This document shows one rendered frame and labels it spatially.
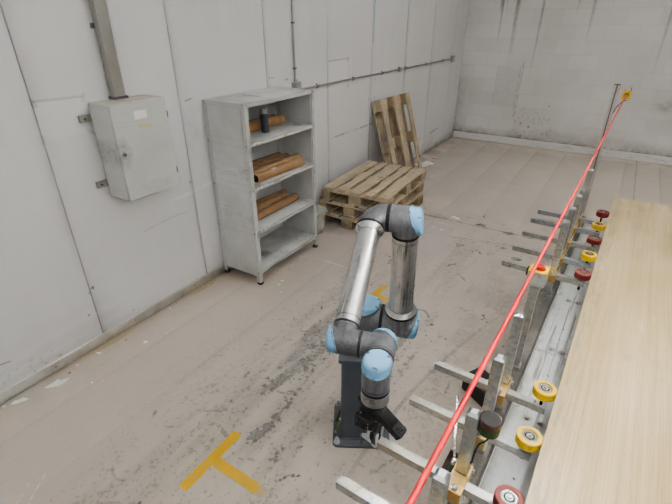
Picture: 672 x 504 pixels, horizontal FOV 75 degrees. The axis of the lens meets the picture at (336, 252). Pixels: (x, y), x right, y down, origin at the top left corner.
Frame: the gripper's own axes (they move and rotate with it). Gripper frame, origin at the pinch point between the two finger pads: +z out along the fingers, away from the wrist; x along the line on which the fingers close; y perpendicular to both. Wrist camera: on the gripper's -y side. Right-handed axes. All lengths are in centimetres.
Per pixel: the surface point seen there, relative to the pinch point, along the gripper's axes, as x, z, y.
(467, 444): -2.1, -17.5, -27.8
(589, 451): -29, -7, -59
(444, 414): -23.8, -1.3, -14.3
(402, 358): -131, 83, 48
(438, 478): 22.5, -31.1, -27.1
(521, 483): -29, 21, -44
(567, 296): -170, 20, -38
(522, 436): -23.0, -8.0, -40.2
